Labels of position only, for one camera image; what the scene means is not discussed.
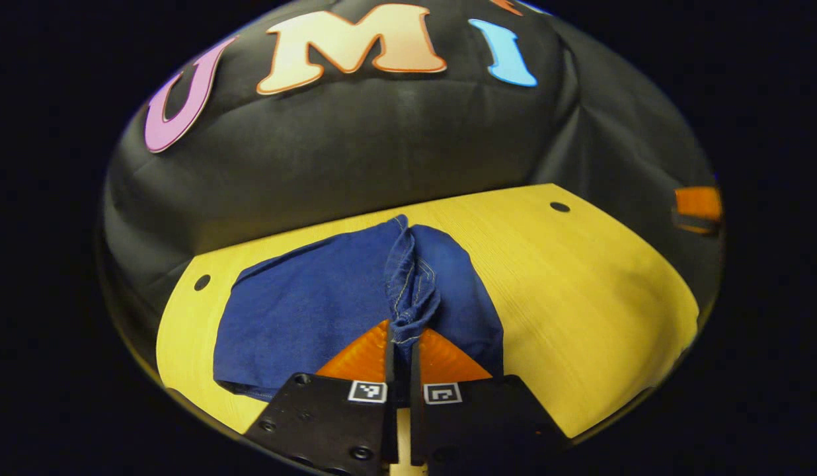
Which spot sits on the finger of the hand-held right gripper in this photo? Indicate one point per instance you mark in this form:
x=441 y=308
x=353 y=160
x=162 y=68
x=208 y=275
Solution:
x=698 y=203

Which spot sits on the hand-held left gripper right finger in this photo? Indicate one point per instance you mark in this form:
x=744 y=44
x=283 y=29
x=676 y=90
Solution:
x=415 y=370

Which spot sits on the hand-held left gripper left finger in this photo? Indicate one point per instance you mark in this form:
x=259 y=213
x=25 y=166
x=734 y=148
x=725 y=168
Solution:
x=387 y=370

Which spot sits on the blue denim jeans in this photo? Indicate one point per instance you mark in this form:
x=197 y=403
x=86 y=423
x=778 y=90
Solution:
x=303 y=311

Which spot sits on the black backdrop cloth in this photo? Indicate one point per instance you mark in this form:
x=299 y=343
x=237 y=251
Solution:
x=382 y=132

